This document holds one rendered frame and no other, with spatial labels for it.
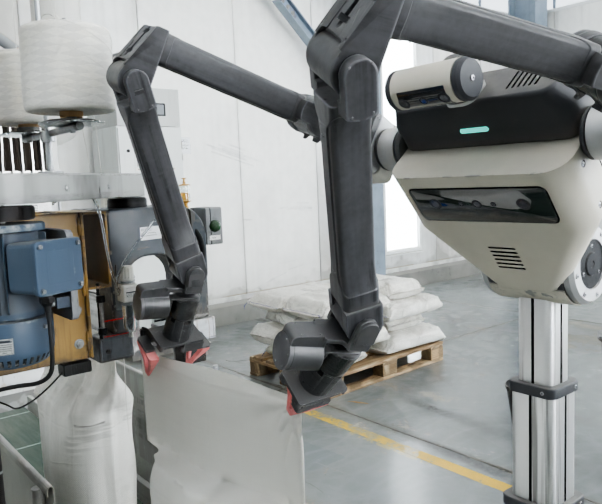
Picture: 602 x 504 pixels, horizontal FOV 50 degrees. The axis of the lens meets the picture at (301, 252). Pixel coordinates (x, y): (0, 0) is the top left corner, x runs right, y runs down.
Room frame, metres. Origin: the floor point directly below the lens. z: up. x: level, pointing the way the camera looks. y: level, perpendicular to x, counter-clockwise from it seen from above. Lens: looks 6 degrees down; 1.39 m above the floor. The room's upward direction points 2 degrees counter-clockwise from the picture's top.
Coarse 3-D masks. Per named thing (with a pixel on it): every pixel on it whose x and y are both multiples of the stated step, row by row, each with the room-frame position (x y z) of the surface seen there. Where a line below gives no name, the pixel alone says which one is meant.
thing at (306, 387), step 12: (288, 372) 1.00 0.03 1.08; (300, 372) 1.00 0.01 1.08; (312, 372) 0.97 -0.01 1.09; (288, 384) 0.98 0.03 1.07; (300, 384) 0.99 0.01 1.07; (312, 384) 0.97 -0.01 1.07; (324, 384) 0.96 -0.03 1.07; (336, 384) 1.02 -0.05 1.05; (300, 396) 0.97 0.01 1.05; (312, 396) 0.98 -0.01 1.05; (324, 396) 0.99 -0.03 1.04
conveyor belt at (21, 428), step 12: (24, 408) 2.92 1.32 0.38; (0, 420) 2.78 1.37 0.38; (12, 420) 2.77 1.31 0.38; (24, 420) 2.77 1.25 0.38; (36, 420) 2.76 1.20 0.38; (0, 432) 2.63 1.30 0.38; (12, 432) 2.63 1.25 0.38; (24, 432) 2.62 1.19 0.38; (36, 432) 2.62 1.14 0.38; (12, 444) 2.50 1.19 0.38; (24, 444) 2.49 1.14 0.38; (36, 444) 2.49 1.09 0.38; (24, 456) 2.37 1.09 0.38; (36, 456) 2.37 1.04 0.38; (36, 468) 2.26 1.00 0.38
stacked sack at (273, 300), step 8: (280, 288) 4.65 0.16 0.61; (288, 288) 4.59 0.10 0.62; (296, 288) 4.57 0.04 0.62; (304, 288) 4.55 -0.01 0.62; (312, 288) 4.53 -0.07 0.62; (320, 288) 4.52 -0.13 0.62; (256, 296) 4.52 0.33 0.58; (264, 296) 4.46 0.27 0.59; (272, 296) 4.40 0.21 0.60; (280, 296) 4.37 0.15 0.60; (288, 296) 4.36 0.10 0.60; (256, 304) 4.44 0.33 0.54; (264, 304) 4.39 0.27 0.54; (272, 304) 4.33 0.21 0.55; (280, 304) 4.28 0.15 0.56; (280, 312) 4.32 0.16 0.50
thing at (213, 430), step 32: (160, 384) 1.35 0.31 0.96; (192, 384) 1.24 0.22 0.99; (224, 384) 1.17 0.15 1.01; (256, 384) 1.14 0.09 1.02; (160, 416) 1.35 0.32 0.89; (192, 416) 1.24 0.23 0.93; (224, 416) 1.17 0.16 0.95; (256, 416) 1.12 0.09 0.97; (288, 416) 1.06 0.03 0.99; (160, 448) 1.35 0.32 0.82; (192, 448) 1.25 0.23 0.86; (224, 448) 1.17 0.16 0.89; (256, 448) 1.12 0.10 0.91; (288, 448) 1.07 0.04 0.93; (160, 480) 1.26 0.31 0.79; (192, 480) 1.20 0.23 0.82; (224, 480) 1.18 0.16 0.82; (256, 480) 1.12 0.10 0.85; (288, 480) 1.07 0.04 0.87
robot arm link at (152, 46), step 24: (144, 48) 1.10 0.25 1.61; (168, 48) 1.13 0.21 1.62; (192, 48) 1.16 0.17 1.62; (120, 72) 1.09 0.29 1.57; (192, 72) 1.17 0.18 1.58; (216, 72) 1.19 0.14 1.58; (240, 72) 1.22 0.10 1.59; (240, 96) 1.23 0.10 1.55; (264, 96) 1.25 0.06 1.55; (288, 96) 1.28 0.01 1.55; (288, 120) 1.31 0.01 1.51; (312, 120) 1.28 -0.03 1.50
